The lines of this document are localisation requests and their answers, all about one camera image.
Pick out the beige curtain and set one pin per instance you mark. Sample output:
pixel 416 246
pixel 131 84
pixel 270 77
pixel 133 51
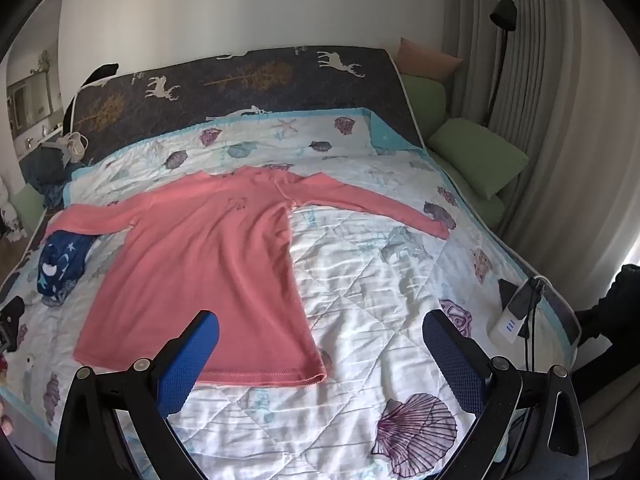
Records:
pixel 560 110

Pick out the navy star-print garment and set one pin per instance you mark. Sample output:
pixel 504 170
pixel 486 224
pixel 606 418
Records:
pixel 60 265

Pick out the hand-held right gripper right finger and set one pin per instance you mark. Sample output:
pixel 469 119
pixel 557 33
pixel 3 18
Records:
pixel 452 362

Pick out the dark cloth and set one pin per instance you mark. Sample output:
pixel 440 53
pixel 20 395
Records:
pixel 610 310

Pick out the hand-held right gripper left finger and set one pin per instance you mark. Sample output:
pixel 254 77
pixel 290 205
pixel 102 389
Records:
pixel 190 362

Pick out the black floor lamp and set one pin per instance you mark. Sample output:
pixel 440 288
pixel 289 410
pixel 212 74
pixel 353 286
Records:
pixel 502 12

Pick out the white plush toy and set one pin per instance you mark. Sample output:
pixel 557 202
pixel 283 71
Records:
pixel 11 210

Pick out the dark deer-print blanket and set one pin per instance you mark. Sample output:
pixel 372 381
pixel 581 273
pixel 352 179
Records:
pixel 250 85

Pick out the arched wall mirror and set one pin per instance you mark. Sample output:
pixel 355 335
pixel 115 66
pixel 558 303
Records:
pixel 35 85

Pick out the pink pillow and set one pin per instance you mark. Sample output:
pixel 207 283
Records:
pixel 425 60

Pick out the green pillow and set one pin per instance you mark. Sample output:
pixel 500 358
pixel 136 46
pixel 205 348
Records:
pixel 480 155
pixel 425 105
pixel 27 207

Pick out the pink long-sleeve shirt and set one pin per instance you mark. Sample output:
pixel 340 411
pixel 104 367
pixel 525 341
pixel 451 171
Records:
pixel 200 260

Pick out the white seashell quilt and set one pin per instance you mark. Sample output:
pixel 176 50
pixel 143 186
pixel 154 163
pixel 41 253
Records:
pixel 350 285

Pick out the blue cloth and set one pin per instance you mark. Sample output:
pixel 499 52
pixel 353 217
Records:
pixel 54 192

